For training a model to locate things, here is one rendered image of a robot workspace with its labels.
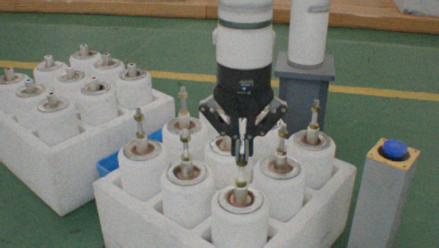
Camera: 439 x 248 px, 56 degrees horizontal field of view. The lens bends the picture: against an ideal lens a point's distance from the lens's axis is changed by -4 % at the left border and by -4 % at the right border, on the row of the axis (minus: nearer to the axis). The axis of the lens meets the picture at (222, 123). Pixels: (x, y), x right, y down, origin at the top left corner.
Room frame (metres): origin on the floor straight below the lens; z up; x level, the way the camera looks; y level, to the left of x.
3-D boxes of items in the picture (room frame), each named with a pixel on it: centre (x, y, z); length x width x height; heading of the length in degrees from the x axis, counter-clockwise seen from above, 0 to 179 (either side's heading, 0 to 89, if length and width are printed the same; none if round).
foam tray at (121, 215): (0.71, -0.01, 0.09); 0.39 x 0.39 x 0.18; 51
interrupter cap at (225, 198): (0.55, -0.03, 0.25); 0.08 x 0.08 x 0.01
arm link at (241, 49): (0.57, -0.03, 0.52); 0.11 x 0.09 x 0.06; 178
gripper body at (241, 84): (0.55, -0.03, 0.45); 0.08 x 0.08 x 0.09
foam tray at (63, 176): (1.05, 0.41, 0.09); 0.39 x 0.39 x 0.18; 48
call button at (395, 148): (0.59, -0.28, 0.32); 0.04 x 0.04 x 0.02
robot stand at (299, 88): (1.03, -0.21, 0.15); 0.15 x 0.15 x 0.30; 79
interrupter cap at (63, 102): (0.89, 0.40, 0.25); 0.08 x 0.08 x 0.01
